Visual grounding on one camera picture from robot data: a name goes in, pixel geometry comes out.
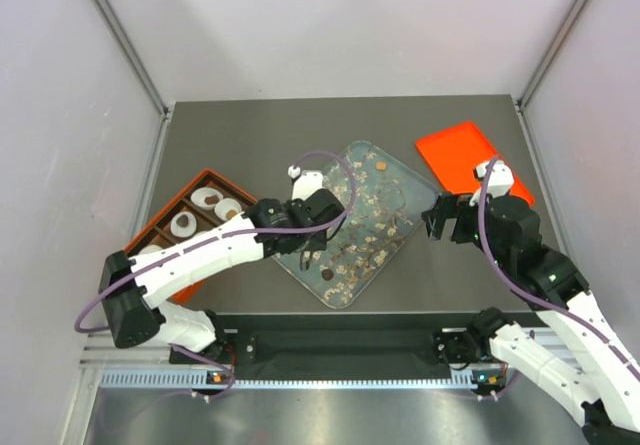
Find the blossom pattern serving tray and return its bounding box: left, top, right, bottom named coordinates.
left=275, top=140, right=440, bottom=309

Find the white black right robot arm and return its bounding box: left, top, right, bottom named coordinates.
left=422, top=193, right=639, bottom=444

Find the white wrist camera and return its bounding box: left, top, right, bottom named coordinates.
left=287, top=165, right=324, bottom=200
left=470, top=159, right=514, bottom=206

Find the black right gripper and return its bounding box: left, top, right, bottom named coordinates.
left=421, top=190, right=511, bottom=270

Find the grey slotted cable duct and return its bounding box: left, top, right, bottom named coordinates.
left=100, top=368, right=506, bottom=390

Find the dark oval chocolate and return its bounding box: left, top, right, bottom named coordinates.
left=176, top=215, right=189, bottom=227

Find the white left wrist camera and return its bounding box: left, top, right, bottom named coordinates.
left=287, top=165, right=324, bottom=200

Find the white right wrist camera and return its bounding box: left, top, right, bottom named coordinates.
left=470, top=159, right=514, bottom=206

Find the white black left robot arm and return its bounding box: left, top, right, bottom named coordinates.
left=100, top=188, right=345, bottom=362

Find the white paper cup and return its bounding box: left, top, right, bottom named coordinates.
left=214, top=198, right=243, bottom=222
left=138, top=244, right=163, bottom=255
left=190, top=187, right=224, bottom=211
left=170, top=211, right=198, bottom=238

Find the orange chocolate box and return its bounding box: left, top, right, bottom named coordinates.
left=121, top=168, right=259, bottom=305

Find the dark round chocolate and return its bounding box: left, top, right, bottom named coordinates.
left=321, top=269, right=334, bottom=281

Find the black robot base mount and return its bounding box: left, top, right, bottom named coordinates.
left=168, top=313, right=516, bottom=369

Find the orange box lid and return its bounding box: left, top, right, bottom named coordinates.
left=415, top=122, right=503, bottom=194

